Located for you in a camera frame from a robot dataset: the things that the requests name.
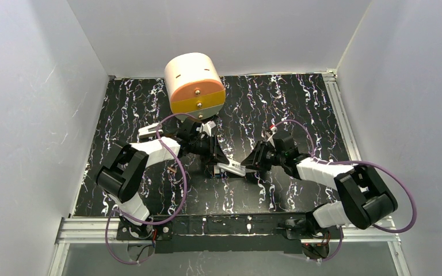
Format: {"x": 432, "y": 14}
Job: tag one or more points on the aluminium frame rail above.
{"x": 95, "y": 230}
{"x": 334, "y": 93}

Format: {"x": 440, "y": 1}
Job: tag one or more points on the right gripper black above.
{"x": 262, "y": 154}

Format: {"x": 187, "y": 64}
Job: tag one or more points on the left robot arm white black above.
{"x": 122, "y": 170}

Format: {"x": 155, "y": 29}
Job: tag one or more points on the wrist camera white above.
{"x": 270, "y": 134}
{"x": 208, "y": 128}

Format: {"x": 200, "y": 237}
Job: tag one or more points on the aluminium frame rail right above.
{"x": 334, "y": 93}

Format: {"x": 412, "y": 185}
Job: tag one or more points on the aluminium frame rail front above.
{"x": 95, "y": 230}

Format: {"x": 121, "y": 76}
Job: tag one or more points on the black marble pattern mat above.
{"x": 253, "y": 103}

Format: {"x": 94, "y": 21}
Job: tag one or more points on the round pastel drawer box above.
{"x": 194, "y": 86}

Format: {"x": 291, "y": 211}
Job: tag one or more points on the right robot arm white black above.
{"x": 364, "y": 197}

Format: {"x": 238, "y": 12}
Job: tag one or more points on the white remote control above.
{"x": 233, "y": 167}

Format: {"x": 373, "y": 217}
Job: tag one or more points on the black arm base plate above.
{"x": 290, "y": 233}

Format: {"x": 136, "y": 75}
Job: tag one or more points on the white stapler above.
{"x": 150, "y": 131}

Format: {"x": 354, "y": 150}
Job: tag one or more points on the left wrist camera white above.
{"x": 208, "y": 128}

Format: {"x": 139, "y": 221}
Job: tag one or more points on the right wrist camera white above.
{"x": 270, "y": 134}

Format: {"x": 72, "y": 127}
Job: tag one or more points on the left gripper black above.
{"x": 213, "y": 153}

